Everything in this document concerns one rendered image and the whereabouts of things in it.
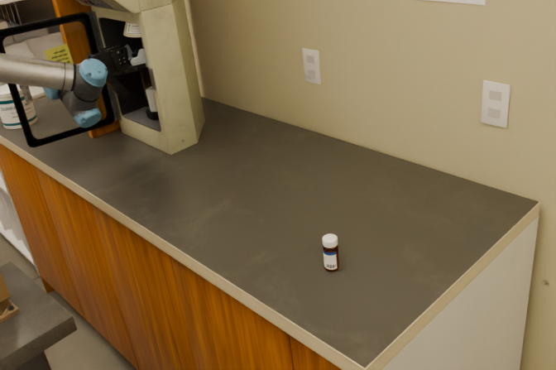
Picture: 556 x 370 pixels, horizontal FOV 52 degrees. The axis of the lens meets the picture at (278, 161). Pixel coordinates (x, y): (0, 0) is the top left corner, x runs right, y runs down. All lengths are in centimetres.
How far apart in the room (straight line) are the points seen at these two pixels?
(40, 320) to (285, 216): 62
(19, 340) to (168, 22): 100
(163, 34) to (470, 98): 92
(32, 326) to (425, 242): 88
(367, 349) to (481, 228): 47
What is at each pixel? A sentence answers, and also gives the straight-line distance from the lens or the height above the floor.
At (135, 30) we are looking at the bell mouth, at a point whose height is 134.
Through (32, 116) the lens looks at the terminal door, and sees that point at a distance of 205.
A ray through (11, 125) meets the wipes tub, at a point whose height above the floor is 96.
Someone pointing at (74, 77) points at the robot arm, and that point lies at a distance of 165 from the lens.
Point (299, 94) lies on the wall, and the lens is 197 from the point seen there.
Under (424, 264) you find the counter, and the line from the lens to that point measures 130.
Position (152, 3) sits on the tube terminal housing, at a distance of 178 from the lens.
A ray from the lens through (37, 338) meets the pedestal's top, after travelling 131.
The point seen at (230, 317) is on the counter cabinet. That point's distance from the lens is 145.
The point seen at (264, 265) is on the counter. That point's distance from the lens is 132.
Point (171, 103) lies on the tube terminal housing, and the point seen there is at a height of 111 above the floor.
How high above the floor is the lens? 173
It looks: 27 degrees down
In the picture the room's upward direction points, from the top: 6 degrees counter-clockwise
